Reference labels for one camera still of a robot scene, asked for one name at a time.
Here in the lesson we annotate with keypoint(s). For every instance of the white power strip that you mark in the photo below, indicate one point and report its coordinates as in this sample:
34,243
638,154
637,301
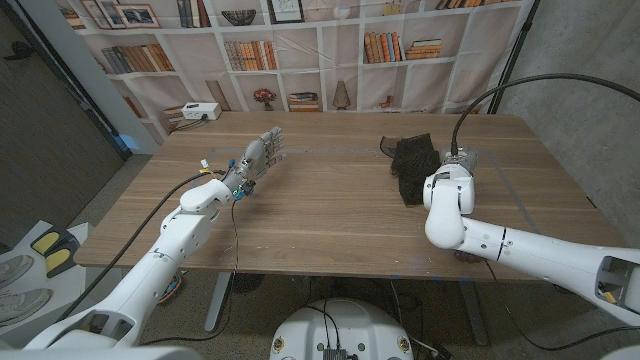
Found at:
201,111

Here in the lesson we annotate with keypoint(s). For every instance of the grey tape outline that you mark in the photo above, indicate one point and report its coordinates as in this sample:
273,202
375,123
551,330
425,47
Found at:
310,150

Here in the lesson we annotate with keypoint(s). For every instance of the grey sneaker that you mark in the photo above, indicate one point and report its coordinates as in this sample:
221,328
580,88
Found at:
22,306
14,270

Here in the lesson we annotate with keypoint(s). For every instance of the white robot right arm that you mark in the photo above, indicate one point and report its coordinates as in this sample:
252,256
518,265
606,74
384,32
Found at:
500,235

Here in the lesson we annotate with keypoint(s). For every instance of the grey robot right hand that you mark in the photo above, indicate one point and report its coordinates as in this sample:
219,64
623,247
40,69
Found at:
460,159

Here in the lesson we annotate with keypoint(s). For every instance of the black round floor base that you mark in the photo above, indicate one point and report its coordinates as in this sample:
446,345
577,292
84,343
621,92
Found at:
246,283

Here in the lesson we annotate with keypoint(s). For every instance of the yellow black foot pedal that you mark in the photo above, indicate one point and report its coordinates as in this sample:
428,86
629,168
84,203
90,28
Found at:
59,259
46,242

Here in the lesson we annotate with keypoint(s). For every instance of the white table leg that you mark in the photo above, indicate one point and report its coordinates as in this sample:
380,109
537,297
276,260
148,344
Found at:
218,302

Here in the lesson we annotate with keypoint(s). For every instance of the printed bookshelf backdrop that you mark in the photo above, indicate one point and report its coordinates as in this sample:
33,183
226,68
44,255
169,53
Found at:
330,65

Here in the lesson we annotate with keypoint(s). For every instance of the grey table leg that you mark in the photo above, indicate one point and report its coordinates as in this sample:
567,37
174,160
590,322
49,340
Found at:
472,312

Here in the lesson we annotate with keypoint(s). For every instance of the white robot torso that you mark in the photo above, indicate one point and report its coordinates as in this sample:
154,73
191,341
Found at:
345,330

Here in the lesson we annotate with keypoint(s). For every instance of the purple toy grape bunch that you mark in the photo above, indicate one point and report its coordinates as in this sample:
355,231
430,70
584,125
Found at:
467,257

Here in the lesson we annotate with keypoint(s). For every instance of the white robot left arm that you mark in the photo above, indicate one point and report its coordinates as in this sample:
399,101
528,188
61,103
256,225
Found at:
160,260

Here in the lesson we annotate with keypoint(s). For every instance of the white platform box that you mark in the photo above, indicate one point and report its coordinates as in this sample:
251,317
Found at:
70,295

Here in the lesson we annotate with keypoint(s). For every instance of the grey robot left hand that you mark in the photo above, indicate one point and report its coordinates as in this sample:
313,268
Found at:
255,160

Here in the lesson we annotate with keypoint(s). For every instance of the black backdrop stand pole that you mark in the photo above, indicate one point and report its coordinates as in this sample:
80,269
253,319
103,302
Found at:
516,55

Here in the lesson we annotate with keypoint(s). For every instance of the black mesh netting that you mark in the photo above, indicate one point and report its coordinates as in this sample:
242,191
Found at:
412,167

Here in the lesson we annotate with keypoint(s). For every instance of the colourful toy fruit bowl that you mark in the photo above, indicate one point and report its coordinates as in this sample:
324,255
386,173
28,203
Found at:
171,287

